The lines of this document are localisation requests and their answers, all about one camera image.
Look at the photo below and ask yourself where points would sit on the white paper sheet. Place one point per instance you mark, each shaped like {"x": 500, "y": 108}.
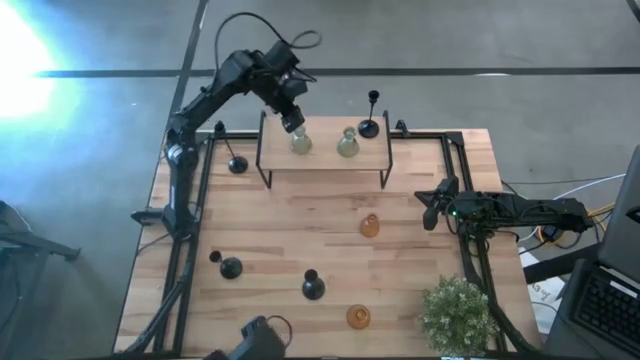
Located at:
{"x": 545, "y": 295}

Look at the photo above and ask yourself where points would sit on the green glass candle holder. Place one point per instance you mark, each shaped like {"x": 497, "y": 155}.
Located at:
{"x": 301, "y": 145}
{"x": 348, "y": 147}

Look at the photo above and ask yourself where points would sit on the amber glass candle holder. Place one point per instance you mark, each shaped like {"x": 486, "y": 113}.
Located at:
{"x": 369, "y": 227}
{"x": 358, "y": 317}

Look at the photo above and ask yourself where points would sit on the dark grey side desk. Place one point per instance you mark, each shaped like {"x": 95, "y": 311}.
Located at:
{"x": 560, "y": 340}

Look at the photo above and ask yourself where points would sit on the grey laptop black keyboard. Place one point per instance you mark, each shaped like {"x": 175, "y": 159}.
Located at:
{"x": 617, "y": 225}

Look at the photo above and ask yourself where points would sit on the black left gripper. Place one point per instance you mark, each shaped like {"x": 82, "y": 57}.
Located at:
{"x": 292, "y": 120}

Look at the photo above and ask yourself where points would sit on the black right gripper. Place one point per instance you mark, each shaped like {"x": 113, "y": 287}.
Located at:
{"x": 450, "y": 207}

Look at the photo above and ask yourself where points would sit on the black aluminium rig frame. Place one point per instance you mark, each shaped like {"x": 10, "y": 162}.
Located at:
{"x": 455, "y": 137}

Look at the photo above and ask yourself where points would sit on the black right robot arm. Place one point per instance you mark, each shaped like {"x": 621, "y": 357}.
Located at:
{"x": 525, "y": 207}

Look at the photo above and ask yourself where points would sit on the wooden shelf riser black legs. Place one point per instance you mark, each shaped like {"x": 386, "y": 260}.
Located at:
{"x": 280, "y": 150}

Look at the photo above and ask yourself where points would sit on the white-flowered green potted plant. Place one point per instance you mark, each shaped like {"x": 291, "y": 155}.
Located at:
{"x": 457, "y": 317}

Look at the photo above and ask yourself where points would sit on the black power adapter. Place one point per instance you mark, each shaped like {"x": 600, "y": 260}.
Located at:
{"x": 550, "y": 233}

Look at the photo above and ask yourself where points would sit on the black metal stand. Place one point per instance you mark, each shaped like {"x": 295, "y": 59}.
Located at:
{"x": 50, "y": 248}

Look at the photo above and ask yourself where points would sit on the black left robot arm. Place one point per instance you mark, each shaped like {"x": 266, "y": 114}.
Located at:
{"x": 175, "y": 175}

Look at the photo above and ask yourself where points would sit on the black metal taper candlestick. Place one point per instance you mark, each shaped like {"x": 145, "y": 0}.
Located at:
{"x": 369, "y": 131}
{"x": 231, "y": 268}
{"x": 313, "y": 289}
{"x": 238, "y": 164}

